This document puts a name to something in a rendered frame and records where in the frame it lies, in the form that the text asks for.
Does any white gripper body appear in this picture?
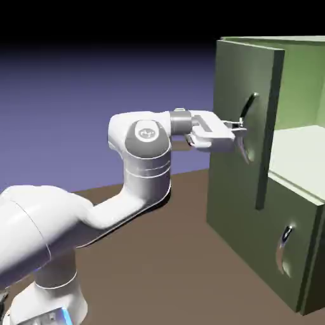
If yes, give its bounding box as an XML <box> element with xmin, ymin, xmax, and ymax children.
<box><xmin>191</xmin><ymin>110</ymin><xmax>236</xmax><ymax>154</ymax></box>

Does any curved metal door handle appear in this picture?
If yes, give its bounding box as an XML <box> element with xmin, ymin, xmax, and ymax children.
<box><xmin>235</xmin><ymin>91</ymin><xmax>260</xmax><ymax>165</ymax></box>
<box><xmin>275</xmin><ymin>225</ymin><xmax>296</xmax><ymax>278</ymax></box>

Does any green cabinet door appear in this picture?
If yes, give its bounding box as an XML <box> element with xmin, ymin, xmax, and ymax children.
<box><xmin>208</xmin><ymin>39</ymin><xmax>286</xmax><ymax>211</ymax></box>
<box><xmin>206</xmin><ymin>149</ymin><xmax>319</xmax><ymax>313</ymax></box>

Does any green cabinet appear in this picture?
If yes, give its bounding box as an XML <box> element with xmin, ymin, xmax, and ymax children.
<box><xmin>206</xmin><ymin>36</ymin><xmax>325</xmax><ymax>317</ymax></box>

